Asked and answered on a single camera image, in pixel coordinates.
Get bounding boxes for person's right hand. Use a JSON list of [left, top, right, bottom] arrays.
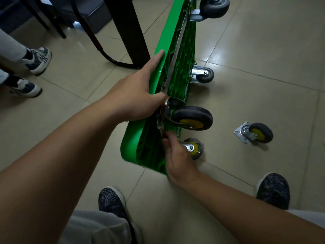
[[161, 130, 202, 190]]

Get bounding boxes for person's light trousers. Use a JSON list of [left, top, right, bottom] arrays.
[[58, 209, 325, 244]]

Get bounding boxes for silver wrench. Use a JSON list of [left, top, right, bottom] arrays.
[[156, 114, 167, 139]]

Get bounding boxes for green platform trolley deck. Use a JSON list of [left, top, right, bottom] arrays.
[[70, 0, 197, 175]]

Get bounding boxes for person's left forearm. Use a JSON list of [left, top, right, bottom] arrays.
[[0, 99, 122, 244]]

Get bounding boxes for person's left hand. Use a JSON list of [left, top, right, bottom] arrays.
[[100, 50, 166, 123]]

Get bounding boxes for person's dark shoe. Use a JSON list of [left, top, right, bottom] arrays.
[[98, 186, 143, 244], [255, 172, 291, 210]]

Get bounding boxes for person's right forearm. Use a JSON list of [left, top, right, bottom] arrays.
[[187, 174, 325, 244]]

